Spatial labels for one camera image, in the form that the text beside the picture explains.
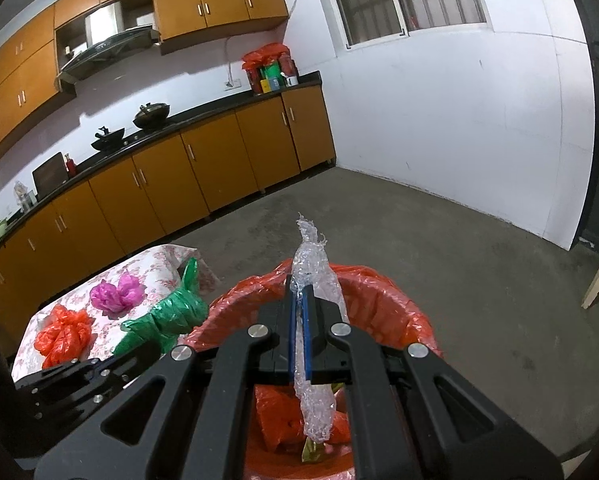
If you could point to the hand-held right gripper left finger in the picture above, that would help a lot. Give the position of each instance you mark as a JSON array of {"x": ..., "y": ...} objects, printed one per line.
[{"x": 295, "y": 330}]

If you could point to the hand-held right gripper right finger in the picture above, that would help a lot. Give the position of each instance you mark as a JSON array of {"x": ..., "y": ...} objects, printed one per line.
[{"x": 309, "y": 340}]

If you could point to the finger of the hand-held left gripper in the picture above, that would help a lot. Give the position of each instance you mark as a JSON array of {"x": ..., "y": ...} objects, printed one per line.
[
  {"x": 134, "y": 362},
  {"x": 69, "y": 372}
]

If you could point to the large orange plastic bag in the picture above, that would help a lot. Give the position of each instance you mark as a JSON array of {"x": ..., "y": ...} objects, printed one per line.
[{"x": 61, "y": 335}]

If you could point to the dark green plastic bag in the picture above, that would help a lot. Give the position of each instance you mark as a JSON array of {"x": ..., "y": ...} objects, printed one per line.
[{"x": 174, "y": 315}]

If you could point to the clear bubble wrap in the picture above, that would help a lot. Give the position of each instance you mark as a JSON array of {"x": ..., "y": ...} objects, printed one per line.
[{"x": 312, "y": 270}]

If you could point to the pink plastic bag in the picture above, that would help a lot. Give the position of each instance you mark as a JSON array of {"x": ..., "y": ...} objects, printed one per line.
[{"x": 109, "y": 297}]

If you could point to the red wastebasket with orange liner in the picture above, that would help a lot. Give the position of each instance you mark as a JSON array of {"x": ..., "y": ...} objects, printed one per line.
[{"x": 374, "y": 305}]

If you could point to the knotted orange plastic bag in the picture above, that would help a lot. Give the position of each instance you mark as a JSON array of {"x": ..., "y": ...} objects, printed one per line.
[{"x": 274, "y": 415}]

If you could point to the floral tablecloth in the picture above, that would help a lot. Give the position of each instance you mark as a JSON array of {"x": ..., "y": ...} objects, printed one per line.
[{"x": 149, "y": 265}]

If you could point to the clear bagged jar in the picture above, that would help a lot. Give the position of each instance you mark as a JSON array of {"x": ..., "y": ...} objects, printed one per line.
[{"x": 24, "y": 196}]

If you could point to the wooden lower cabinets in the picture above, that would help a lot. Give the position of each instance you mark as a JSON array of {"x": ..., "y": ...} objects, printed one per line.
[{"x": 219, "y": 160}]

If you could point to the dark cutting board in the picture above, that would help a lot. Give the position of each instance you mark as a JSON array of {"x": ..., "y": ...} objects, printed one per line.
[{"x": 49, "y": 175}]

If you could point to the red bottle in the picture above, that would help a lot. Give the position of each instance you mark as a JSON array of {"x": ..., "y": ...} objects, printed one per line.
[{"x": 70, "y": 166}]

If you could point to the black kitchen countertop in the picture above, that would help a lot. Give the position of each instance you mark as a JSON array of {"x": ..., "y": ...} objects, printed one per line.
[{"x": 204, "y": 107}]

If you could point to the yellow box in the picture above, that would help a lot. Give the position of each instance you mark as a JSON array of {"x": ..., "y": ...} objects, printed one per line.
[{"x": 266, "y": 86}]

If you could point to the black wok with lid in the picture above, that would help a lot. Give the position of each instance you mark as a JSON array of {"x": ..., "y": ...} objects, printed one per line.
[{"x": 152, "y": 116}]

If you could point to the white mug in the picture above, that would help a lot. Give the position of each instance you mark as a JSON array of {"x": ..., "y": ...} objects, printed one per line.
[{"x": 292, "y": 80}]

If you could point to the red bag covered items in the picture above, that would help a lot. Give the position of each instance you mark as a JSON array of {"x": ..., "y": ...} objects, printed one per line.
[{"x": 254, "y": 80}]

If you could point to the green box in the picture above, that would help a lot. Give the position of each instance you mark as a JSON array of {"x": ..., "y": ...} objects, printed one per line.
[{"x": 273, "y": 71}]

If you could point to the red plastic bag cover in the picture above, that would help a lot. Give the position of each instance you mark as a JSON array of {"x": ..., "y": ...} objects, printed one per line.
[{"x": 267, "y": 55}]

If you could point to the steel range hood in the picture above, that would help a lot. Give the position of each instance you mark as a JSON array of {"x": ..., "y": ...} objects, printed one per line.
[{"x": 109, "y": 45}]

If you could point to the wall power outlet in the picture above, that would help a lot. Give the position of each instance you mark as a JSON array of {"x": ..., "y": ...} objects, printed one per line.
[{"x": 233, "y": 84}]

